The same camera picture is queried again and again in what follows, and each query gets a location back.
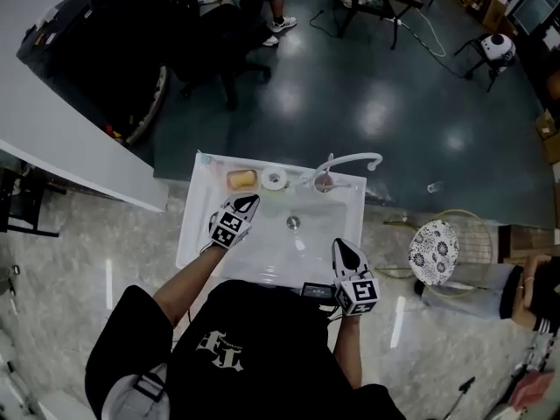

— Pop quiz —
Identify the computer monitor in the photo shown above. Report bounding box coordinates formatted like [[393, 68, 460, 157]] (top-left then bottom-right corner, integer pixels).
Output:
[[509, 0, 560, 37]]

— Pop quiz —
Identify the floral round stool seat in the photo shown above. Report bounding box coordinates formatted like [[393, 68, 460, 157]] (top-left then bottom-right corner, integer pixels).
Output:
[[408, 219, 460, 287]]

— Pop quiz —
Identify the person's left forearm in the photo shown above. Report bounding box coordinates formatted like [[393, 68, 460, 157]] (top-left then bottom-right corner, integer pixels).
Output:
[[151, 244, 227, 328]]

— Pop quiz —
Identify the white round helmet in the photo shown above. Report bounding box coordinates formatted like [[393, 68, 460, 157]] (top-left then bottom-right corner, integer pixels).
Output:
[[480, 33, 517, 65]]

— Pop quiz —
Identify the white tape roll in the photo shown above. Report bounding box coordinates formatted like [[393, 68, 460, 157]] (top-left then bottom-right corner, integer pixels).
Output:
[[261, 165, 289, 192]]

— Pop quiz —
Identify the cardboard box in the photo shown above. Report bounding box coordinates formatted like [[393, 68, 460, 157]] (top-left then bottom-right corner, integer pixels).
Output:
[[481, 0, 511, 34]]

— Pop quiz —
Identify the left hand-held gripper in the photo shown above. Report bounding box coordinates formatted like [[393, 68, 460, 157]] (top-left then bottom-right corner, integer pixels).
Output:
[[208, 192, 262, 250]]

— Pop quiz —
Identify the white sink basin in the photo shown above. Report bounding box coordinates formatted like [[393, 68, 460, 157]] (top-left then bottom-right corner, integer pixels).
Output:
[[175, 151, 368, 286]]

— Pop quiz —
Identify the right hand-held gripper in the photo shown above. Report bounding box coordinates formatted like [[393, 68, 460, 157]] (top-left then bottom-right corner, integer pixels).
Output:
[[331, 237, 382, 318]]

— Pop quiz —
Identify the yellow wire stool frame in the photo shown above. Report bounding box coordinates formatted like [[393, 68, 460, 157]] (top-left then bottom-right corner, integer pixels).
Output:
[[375, 208, 496, 299]]

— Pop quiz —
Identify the grey bag with black strap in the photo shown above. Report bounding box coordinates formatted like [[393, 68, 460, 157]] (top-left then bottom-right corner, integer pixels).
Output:
[[102, 362, 172, 420]]

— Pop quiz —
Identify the black stool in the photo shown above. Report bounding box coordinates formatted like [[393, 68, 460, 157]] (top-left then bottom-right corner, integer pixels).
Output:
[[452, 32, 517, 94]]

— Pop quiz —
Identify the white counter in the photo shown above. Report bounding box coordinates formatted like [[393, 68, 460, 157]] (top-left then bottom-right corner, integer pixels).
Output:
[[0, 0, 170, 214]]

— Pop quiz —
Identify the white cable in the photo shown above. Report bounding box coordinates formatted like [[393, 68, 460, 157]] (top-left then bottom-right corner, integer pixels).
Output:
[[384, 7, 447, 59]]

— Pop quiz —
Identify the person's right forearm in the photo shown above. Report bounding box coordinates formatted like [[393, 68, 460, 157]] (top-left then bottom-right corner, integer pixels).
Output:
[[333, 312, 365, 389]]

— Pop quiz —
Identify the black office chair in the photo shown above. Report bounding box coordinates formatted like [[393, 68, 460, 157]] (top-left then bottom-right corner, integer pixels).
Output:
[[168, 2, 273, 112]]

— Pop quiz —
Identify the white faucet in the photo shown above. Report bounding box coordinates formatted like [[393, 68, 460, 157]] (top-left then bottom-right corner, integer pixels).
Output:
[[298, 151, 384, 188]]

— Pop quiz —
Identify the small black device box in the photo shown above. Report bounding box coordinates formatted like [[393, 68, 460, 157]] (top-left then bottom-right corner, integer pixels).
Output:
[[301, 282, 337, 301]]

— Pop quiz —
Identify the person's black printed shirt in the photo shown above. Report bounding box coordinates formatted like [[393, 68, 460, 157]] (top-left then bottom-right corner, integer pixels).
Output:
[[84, 279, 408, 420]]

